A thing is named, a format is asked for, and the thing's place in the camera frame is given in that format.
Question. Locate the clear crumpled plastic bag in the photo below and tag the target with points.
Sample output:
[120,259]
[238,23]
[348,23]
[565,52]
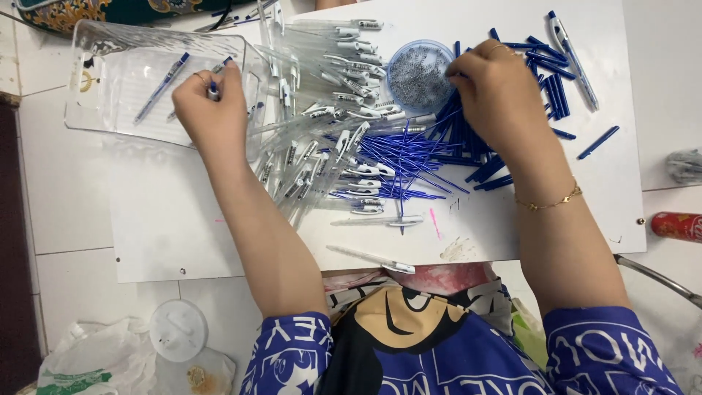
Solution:
[685,165]

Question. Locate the grey metal rod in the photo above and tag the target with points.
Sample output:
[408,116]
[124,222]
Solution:
[658,278]

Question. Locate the single clear pen barrel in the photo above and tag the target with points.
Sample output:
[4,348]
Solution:
[373,258]
[378,221]

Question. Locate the patterned green gold cushion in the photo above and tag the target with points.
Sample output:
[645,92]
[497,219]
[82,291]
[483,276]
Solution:
[82,12]

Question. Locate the red drink can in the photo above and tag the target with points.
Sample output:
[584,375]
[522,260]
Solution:
[678,226]

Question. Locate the white work board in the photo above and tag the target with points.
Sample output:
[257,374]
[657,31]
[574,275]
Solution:
[164,219]

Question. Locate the clear plastic tray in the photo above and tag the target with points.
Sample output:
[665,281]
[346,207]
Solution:
[120,66]

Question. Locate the blue clear pen part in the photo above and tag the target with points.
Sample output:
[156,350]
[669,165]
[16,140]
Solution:
[213,91]

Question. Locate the person's left hand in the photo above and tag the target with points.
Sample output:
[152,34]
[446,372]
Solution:
[214,120]

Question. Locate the pink red cloth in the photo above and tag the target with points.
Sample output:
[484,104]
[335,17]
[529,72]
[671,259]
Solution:
[444,277]

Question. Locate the person's right fingers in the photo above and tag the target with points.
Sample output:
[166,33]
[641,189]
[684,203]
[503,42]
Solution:
[477,60]

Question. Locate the assembled blue clear pen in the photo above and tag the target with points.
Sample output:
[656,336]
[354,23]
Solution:
[170,115]
[162,88]

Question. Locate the pile of blue ink refills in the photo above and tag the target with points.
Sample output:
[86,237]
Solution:
[403,159]

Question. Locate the white round plastic lid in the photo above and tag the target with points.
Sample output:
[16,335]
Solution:
[178,330]

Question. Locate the green yellow plastic bag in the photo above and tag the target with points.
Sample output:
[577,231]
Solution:
[527,332]

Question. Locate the round blue dish of springs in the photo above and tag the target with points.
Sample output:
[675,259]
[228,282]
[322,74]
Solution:
[417,74]

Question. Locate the white plastic bag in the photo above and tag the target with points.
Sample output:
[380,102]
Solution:
[88,362]

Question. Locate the person's blue printed shirt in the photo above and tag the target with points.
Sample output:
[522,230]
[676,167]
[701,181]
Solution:
[428,356]

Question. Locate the assembled blue white pen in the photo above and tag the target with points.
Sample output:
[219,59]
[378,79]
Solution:
[574,61]

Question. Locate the pile of clear pen barrels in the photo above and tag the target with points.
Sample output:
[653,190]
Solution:
[329,82]

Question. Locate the person's right hand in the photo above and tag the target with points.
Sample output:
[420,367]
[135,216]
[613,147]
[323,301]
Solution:
[499,99]

